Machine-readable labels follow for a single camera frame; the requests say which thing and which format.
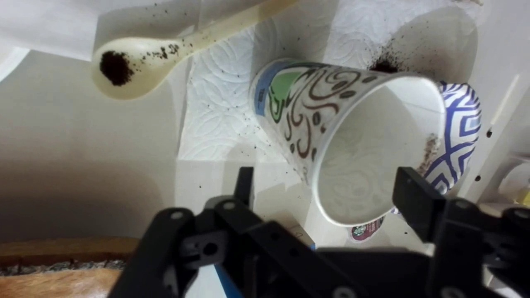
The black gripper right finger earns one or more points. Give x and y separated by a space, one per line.
466 240

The black and white patterned bowl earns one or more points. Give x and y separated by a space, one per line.
446 114

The patterned paper coffee cup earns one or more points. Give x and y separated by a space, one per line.
349 131

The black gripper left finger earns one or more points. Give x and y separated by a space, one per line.
256 258

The white paper towel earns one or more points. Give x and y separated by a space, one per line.
433 38

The wooden bark-edged tray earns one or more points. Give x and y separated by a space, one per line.
64 266

